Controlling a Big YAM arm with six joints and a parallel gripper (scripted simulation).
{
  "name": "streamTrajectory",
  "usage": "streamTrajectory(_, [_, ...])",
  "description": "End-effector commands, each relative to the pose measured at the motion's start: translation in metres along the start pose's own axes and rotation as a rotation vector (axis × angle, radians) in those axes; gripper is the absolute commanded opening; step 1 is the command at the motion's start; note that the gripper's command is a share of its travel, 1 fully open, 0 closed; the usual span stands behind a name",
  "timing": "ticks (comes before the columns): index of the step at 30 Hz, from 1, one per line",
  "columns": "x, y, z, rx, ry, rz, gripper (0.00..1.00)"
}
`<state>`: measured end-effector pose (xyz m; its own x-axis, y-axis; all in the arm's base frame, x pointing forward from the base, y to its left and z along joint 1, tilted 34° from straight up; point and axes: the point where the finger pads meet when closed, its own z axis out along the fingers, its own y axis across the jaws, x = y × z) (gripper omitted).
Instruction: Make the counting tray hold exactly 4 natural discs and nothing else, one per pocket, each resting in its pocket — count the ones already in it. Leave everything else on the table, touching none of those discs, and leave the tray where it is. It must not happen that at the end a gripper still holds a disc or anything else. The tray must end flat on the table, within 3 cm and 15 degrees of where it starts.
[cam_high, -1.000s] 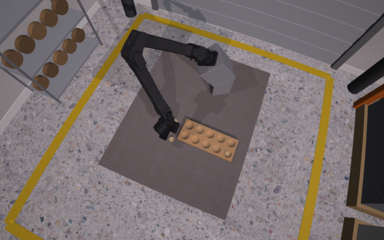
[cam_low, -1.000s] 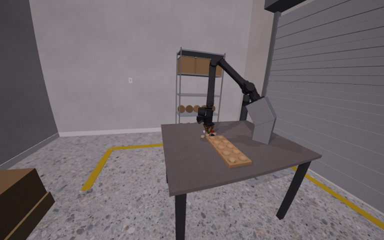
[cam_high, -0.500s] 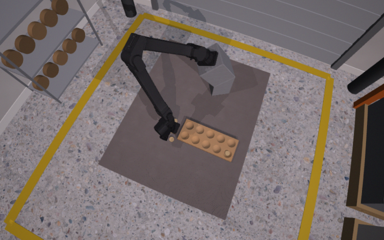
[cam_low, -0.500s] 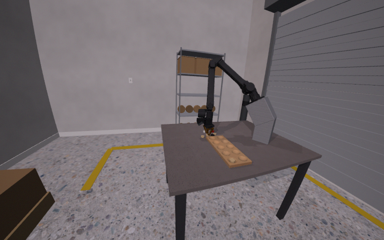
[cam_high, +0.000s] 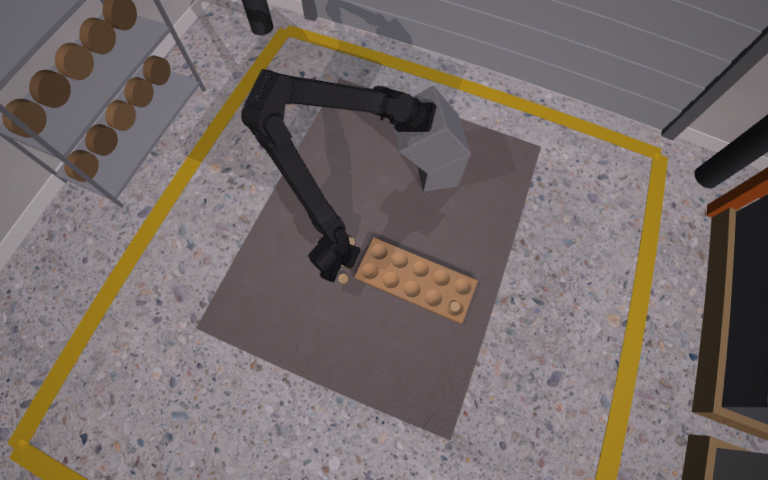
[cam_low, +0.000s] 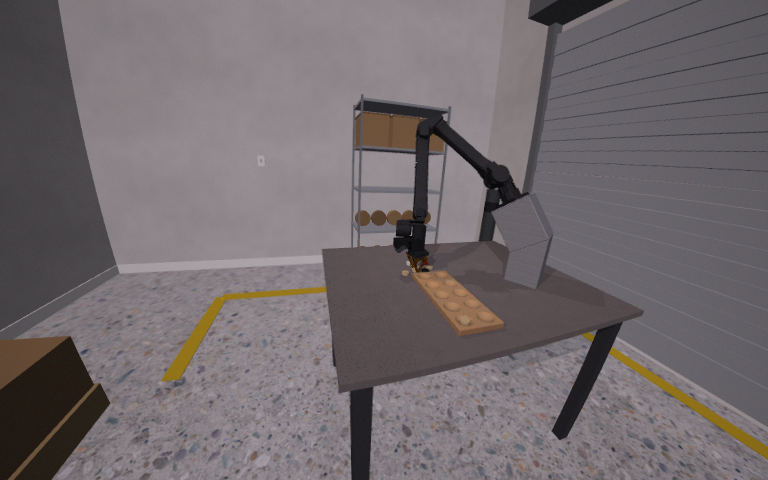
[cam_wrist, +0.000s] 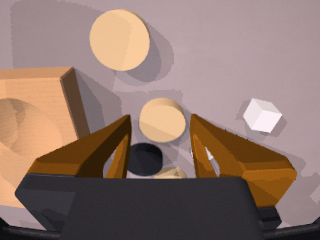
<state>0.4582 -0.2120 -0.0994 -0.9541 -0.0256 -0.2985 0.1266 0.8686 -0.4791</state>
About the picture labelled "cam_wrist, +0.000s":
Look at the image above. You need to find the tan wooden disc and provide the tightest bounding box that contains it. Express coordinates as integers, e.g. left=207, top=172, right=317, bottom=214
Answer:
left=90, top=9, right=150, bottom=71
left=154, top=167, right=187, bottom=178
left=139, top=98, right=185, bottom=142

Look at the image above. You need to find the white cube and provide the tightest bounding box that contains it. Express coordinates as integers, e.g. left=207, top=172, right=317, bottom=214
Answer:
left=243, top=98, right=282, bottom=133

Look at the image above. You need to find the black round disc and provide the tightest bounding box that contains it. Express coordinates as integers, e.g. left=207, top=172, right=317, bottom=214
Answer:
left=128, top=143, right=163, bottom=177

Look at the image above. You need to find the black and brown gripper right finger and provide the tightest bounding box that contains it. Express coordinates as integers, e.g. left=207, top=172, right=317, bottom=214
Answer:
left=190, top=114, right=297, bottom=208

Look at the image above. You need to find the orange tray with round pockets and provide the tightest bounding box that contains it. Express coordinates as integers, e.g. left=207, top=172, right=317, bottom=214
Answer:
left=0, top=67, right=90, bottom=208

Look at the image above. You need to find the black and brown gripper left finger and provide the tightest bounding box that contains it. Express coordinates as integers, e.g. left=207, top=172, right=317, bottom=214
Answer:
left=25, top=114, right=132, bottom=178

